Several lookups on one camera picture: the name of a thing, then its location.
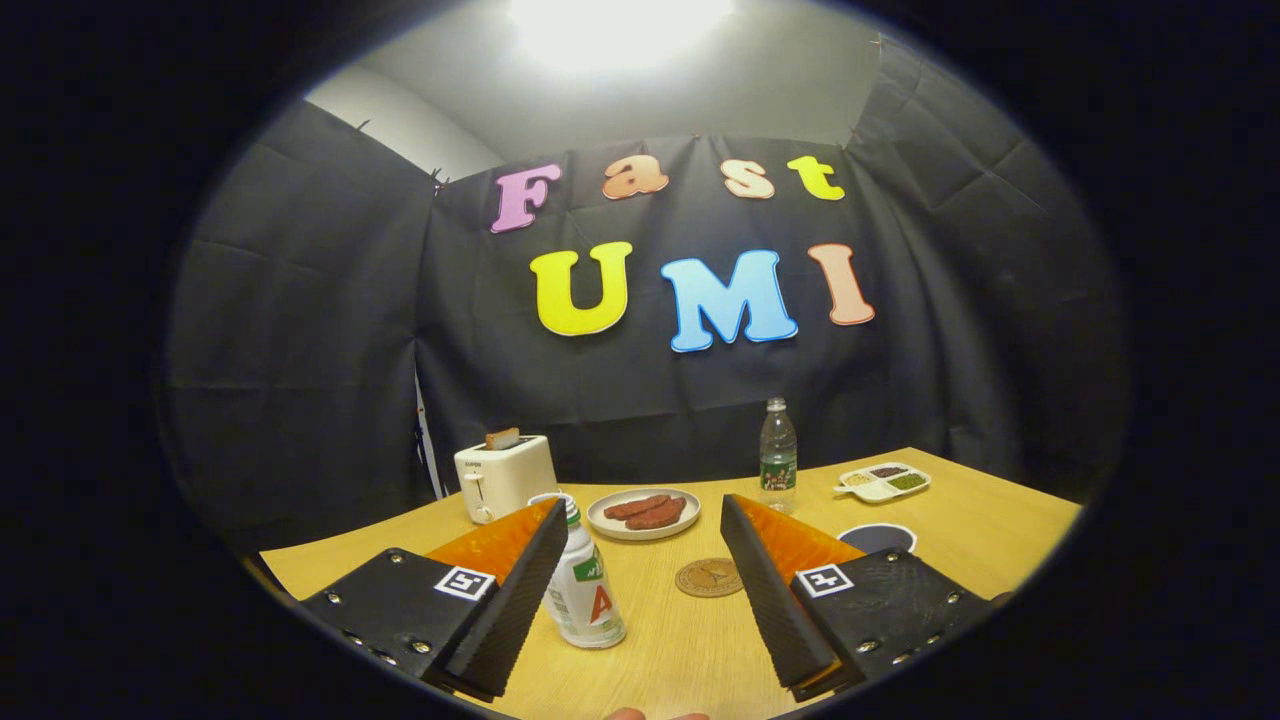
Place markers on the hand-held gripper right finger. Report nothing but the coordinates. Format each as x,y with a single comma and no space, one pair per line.
765,590

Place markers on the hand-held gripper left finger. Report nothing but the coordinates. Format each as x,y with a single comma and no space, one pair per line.
520,590

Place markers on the round cork coaster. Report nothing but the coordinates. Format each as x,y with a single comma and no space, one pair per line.
705,578

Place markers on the clear water bottle green label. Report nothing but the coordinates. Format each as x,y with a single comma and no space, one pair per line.
778,455

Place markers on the white toaster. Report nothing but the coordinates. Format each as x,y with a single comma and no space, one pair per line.
505,480

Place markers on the white round plate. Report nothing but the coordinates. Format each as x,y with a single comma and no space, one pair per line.
615,526

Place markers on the red meat slice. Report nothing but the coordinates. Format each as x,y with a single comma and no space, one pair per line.
660,517
630,507

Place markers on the toast slice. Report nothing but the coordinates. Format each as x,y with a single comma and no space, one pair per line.
503,438

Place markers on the white divided tray of beans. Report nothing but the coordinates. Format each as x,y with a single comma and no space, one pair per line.
885,483

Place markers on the wooden table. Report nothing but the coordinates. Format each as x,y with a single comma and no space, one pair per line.
960,520

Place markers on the black backdrop cloth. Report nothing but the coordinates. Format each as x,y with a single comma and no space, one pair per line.
300,350

